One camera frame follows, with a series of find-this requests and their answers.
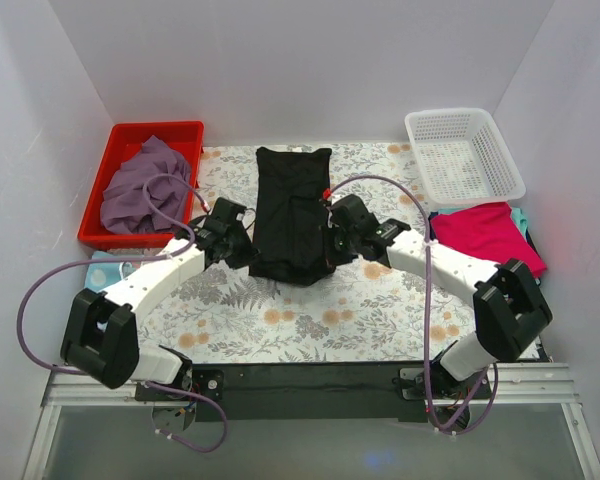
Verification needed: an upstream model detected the aluminium mounting rail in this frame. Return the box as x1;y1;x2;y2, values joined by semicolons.
43;362;580;406

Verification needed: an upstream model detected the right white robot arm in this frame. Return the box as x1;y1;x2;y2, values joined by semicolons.
325;195;553;398

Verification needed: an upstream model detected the red plastic bin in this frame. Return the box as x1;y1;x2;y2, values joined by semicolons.
78;121;204;251

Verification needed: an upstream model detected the white perforated plastic basket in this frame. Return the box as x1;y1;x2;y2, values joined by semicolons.
405;108;526;208

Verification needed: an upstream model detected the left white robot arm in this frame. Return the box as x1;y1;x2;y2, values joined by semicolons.
60;198;257;400

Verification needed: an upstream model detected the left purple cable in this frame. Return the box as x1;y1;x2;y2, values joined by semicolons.
16;174;229;454

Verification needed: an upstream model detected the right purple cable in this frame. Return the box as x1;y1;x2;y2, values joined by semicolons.
320;175;500;437

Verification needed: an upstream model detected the teal folded t shirt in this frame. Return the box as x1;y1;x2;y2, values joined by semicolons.
510;207;528;239

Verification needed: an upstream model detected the black t shirt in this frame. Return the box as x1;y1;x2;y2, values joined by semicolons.
249;147;334;286

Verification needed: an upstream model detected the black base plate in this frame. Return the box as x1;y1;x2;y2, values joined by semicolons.
133;363;493;422

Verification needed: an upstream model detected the purple cable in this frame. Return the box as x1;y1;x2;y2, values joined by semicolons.
320;175;500;437
16;174;229;454

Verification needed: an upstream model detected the magenta folded t shirt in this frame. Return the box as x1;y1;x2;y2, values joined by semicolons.
429;200;548;281

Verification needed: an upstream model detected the purple crumpled t shirt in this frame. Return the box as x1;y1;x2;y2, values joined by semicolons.
100;136;192;235

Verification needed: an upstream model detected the light blue dotted cloth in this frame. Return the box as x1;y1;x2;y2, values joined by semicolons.
84;249;146;292

